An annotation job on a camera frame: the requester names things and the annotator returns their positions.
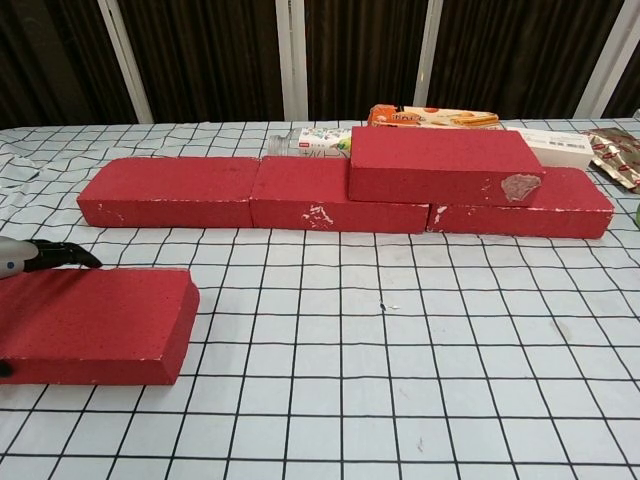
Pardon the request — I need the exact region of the small white cardboard box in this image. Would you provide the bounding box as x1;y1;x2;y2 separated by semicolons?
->
514;127;595;171

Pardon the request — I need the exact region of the clear bottle floral label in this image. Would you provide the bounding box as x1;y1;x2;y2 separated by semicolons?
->
268;126;354;161

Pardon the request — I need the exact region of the white post with foot bracket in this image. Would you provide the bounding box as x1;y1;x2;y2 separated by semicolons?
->
414;0;454;120

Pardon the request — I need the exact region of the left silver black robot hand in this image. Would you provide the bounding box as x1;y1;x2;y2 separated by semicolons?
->
0;237;104;380

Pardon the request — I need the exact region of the orange biscuit box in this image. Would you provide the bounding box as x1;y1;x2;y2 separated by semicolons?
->
367;103;501;130

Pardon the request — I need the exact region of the red foam brick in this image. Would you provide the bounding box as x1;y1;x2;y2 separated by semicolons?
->
0;267;201;386
76;156;261;229

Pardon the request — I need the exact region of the red brick chipped corner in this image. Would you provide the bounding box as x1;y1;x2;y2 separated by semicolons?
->
424;167;615;241

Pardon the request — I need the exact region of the dark brown curtain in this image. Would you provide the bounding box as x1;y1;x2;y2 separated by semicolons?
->
0;0;640;130

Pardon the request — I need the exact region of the red brick grey tape patch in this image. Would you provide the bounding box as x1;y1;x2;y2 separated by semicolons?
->
348;125;547;208

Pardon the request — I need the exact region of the red brick white scuffed face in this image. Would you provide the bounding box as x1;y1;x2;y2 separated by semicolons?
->
249;155;431;235

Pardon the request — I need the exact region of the gold foil snack packet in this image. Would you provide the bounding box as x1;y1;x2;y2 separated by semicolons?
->
579;127;640;195

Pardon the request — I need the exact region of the white double frame post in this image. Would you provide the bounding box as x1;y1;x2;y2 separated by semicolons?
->
274;0;309;121

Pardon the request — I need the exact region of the white black checked tablecloth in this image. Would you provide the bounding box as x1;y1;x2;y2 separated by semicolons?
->
0;117;640;480

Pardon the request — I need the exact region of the white slanted frame post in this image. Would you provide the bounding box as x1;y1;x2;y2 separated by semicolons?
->
97;0;154;124
577;0;634;119

